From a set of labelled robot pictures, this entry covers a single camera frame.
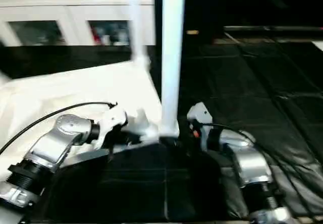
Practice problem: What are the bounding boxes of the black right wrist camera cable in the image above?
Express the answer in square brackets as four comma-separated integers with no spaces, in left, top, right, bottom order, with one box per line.
[199,123,323,209]

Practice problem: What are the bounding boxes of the white plastic table top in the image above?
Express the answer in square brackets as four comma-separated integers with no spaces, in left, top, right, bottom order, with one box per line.
[0,57,180,184]

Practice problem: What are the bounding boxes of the white cabinet with glass doors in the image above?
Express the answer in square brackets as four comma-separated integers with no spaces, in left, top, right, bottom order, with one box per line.
[0,0,156,47]

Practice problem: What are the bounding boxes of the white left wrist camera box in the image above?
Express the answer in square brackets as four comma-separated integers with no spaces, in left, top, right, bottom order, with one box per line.
[96,106,130,149]

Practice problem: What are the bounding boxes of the black left wrist camera cable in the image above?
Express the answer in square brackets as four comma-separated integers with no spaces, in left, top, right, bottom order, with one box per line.
[0,102,119,154]

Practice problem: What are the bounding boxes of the white plastic table leg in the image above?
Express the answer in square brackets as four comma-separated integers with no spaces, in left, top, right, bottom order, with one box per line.
[125,0,152,70]
[158,0,187,138]

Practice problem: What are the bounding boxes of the black mat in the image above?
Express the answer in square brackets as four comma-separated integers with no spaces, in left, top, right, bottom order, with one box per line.
[0,38,323,222]

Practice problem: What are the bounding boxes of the red and white bottle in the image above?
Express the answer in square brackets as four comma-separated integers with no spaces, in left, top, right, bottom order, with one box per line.
[91,29,101,45]

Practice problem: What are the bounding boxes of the long black bar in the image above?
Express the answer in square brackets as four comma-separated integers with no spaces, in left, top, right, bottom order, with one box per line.
[224,25,323,32]

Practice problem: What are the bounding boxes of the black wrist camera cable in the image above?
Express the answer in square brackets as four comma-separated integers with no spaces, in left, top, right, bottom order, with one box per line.
[0,102,119,154]
[199,123,323,209]

